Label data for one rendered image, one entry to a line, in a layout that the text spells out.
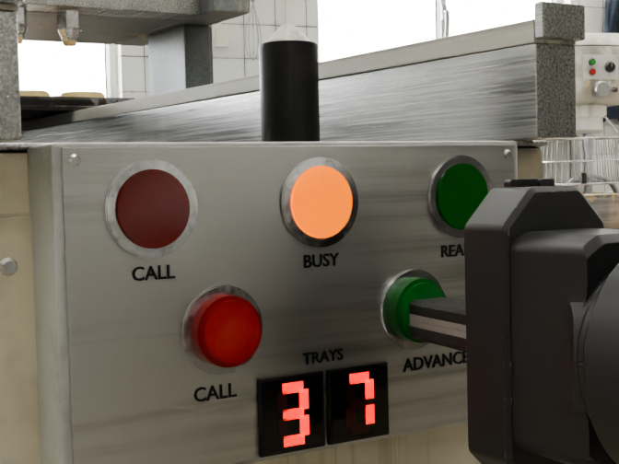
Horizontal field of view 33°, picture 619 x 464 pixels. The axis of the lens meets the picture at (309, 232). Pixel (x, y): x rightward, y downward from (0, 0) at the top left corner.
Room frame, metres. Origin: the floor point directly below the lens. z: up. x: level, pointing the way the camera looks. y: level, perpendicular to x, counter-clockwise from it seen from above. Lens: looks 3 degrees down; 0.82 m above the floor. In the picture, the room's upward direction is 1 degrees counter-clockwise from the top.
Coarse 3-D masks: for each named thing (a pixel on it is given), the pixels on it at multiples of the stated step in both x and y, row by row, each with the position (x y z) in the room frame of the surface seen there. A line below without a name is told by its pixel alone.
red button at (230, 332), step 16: (208, 304) 0.43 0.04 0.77; (224, 304) 0.43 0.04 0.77; (240, 304) 0.43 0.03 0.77; (208, 320) 0.42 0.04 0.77; (224, 320) 0.43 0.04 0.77; (240, 320) 0.43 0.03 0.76; (256, 320) 0.44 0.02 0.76; (192, 336) 0.43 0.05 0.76; (208, 336) 0.42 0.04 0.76; (224, 336) 0.43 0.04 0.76; (240, 336) 0.43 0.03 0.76; (256, 336) 0.44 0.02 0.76; (208, 352) 0.42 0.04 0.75; (224, 352) 0.43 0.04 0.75; (240, 352) 0.43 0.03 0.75
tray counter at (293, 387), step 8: (288, 384) 0.45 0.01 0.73; (296, 384) 0.45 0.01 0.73; (280, 392) 0.45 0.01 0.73; (288, 392) 0.45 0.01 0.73; (304, 392) 0.46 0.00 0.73; (280, 400) 0.45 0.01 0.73; (304, 400) 0.46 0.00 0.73; (280, 408) 0.45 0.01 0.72; (296, 408) 0.45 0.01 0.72; (304, 408) 0.46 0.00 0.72; (288, 416) 0.45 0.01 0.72; (296, 416) 0.45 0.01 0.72; (304, 416) 0.46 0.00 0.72; (280, 424) 0.45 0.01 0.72; (304, 424) 0.46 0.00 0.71; (280, 432) 0.45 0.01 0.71; (304, 432) 0.46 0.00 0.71; (288, 440) 0.45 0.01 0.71; (296, 440) 0.45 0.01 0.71; (304, 440) 0.46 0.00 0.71
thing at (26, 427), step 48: (288, 48) 0.56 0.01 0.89; (288, 96) 0.56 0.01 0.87; (0, 144) 0.42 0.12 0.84; (528, 144) 0.57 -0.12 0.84; (0, 192) 0.42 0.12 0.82; (0, 240) 0.42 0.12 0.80; (0, 288) 0.42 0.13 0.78; (0, 336) 0.42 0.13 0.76; (0, 384) 0.42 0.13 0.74; (0, 432) 0.42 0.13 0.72; (432, 432) 0.53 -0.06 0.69
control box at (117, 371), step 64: (64, 192) 0.40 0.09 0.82; (192, 192) 0.43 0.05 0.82; (256, 192) 0.45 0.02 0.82; (384, 192) 0.48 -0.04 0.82; (64, 256) 0.41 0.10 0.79; (128, 256) 0.42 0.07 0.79; (192, 256) 0.43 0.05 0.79; (256, 256) 0.45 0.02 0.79; (320, 256) 0.46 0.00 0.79; (384, 256) 0.48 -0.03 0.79; (448, 256) 0.50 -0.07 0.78; (64, 320) 0.40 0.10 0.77; (128, 320) 0.42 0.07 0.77; (192, 320) 0.43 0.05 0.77; (320, 320) 0.46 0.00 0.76; (384, 320) 0.48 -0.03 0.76; (64, 384) 0.40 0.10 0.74; (128, 384) 0.42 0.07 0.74; (192, 384) 0.43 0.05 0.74; (256, 384) 0.45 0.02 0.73; (320, 384) 0.46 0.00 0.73; (384, 384) 0.48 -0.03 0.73; (448, 384) 0.50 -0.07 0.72; (64, 448) 0.40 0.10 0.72; (128, 448) 0.42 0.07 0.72; (192, 448) 0.43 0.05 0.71; (256, 448) 0.45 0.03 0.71; (320, 448) 0.47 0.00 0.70
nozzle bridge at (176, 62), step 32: (32, 0) 1.16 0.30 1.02; (64, 0) 1.18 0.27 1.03; (96, 0) 1.20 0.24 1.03; (128, 0) 1.22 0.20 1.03; (160, 0) 1.24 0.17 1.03; (192, 0) 1.26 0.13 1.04; (224, 0) 1.25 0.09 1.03; (32, 32) 1.38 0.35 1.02; (96, 32) 1.39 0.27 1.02; (128, 32) 1.40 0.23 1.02; (160, 32) 1.40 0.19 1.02; (192, 32) 1.34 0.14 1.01; (160, 64) 1.40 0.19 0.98; (192, 64) 1.34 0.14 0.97
